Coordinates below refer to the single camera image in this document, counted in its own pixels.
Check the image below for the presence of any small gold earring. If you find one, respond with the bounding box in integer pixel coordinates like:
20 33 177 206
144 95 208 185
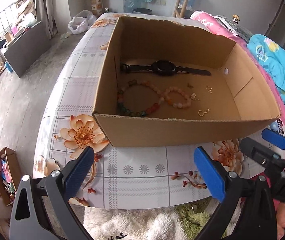
198 108 210 117

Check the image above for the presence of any gold chain clasp jewelry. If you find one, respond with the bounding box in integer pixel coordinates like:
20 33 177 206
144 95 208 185
190 93 200 101

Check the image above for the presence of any orange bead bracelet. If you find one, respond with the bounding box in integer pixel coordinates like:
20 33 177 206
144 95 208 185
163 86 193 110

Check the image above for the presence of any purple black smart watch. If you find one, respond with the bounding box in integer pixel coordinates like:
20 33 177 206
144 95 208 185
120 60 211 76

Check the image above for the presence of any colourful glass bead necklace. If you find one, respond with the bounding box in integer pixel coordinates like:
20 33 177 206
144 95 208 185
116 79 166 118

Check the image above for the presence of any operator hand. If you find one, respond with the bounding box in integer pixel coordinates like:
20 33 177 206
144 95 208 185
276 202 285 240

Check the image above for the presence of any green fluffy fabric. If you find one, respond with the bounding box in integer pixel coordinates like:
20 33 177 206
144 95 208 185
175 197 220 239

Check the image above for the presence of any brown paper gift bag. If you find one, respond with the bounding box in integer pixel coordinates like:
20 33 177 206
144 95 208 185
0 147 22 206

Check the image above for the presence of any turquoise floral quilt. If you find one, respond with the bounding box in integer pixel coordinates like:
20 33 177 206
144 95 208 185
247 34 285 105

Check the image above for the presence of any white fluffy robe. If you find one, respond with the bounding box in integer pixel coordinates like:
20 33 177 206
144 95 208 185
83 207 187 239

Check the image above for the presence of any brown cardboard box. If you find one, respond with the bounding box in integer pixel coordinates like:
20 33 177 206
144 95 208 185
93 16 281 147

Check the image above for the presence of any dark grey cabinet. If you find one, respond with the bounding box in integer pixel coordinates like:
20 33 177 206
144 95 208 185
4 21 51 78

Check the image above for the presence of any white plastic bag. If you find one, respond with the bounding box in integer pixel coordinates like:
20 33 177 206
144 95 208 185
68 10 97 35

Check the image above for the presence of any grey curtain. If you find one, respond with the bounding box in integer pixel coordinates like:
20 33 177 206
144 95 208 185
35 0 57 40

